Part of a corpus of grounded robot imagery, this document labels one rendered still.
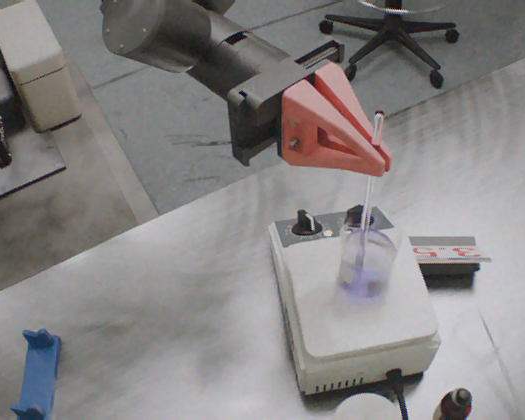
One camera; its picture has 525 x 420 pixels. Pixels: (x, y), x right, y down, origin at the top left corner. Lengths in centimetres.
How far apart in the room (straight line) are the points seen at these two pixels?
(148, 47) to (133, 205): 87
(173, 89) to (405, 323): 168
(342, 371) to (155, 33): 32
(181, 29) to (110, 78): 181
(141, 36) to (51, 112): 106
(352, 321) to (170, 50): 27
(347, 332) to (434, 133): 38
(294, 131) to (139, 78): 179
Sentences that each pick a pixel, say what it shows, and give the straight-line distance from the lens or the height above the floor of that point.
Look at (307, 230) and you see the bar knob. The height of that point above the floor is 81.
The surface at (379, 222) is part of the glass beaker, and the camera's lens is 51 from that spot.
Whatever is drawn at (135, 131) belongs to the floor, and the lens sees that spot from 197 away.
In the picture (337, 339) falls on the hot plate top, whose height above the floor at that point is 84.
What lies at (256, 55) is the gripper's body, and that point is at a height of 104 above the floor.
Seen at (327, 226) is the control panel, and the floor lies 80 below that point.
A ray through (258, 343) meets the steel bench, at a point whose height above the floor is 75.
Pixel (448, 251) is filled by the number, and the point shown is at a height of 77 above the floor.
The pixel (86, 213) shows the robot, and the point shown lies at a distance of 127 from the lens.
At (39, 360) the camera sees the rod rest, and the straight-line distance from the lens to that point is 63.
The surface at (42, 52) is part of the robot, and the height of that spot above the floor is 58.
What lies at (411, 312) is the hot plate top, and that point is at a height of 84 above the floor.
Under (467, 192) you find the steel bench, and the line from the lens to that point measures 74.
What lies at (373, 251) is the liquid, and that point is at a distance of 50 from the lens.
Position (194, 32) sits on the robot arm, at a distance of 43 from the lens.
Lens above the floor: 129
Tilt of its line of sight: 51 degrees down
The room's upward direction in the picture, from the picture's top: 3 degrees counter-clockwise
